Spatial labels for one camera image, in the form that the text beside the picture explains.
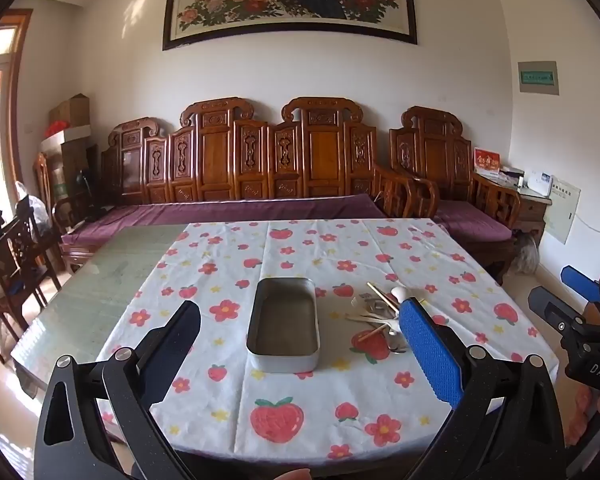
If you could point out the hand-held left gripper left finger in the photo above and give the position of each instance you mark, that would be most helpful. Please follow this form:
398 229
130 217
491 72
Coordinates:
182 327

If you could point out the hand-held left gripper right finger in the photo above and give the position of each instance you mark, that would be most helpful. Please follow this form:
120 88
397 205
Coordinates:
427 355

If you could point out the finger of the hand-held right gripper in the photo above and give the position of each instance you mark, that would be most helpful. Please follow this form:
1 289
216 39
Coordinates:
582 282
550 307

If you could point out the metal spoon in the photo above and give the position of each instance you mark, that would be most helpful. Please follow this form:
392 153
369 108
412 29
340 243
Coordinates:
396 342

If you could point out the gold metal chopstick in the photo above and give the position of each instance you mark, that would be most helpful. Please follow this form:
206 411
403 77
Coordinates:
372 333

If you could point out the white plastic fork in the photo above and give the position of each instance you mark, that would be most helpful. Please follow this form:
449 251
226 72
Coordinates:
367 316

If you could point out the brown wooden chopstick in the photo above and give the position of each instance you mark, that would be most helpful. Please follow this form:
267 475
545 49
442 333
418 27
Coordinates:
384 297

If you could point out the rectangular metal tin box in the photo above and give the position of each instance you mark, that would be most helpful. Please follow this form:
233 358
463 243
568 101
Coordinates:
285 325

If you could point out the person's right hand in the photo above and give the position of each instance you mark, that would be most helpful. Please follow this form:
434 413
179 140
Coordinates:
585 412

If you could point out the person's left hand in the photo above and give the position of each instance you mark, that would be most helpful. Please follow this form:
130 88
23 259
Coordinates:
287 475

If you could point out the wooden side table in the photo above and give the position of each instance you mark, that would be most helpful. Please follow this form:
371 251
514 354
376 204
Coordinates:
530 210

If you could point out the strawberry flower printed tablecloth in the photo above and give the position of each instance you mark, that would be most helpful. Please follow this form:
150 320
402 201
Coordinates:
330 310

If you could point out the white desk telephone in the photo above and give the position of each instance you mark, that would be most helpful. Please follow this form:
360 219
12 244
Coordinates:
539 181

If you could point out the purple armchair cushion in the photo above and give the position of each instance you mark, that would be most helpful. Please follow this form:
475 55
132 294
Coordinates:
472 222

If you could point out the purple sofa cushion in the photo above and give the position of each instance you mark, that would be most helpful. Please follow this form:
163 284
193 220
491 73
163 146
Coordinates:
220 210

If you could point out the red gift box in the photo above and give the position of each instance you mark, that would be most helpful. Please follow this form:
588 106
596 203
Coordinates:
487 159

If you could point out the dark wooden dining chair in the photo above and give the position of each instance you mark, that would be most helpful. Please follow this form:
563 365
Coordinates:
17 265

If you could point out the carved wooden sofa bench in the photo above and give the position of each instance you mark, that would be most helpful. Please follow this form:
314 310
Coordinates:
240 160

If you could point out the carved wooden armchair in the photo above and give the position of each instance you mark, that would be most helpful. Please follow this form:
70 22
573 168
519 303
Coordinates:
445 160

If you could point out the dark wooden cabinet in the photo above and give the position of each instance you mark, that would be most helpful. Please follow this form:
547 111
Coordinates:
75 175

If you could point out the clear plastic bag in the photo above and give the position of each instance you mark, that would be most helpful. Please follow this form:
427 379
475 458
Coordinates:
30 210

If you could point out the brown cardboard box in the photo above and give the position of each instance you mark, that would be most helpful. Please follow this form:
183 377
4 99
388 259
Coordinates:
72 109

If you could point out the white wall panel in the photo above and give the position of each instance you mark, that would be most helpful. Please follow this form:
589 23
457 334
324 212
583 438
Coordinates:
562 210

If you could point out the grey wall electrical box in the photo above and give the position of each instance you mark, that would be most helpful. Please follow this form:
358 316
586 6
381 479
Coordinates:
537 77

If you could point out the wooden door frame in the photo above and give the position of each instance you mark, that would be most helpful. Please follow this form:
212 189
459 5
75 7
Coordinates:
10 110

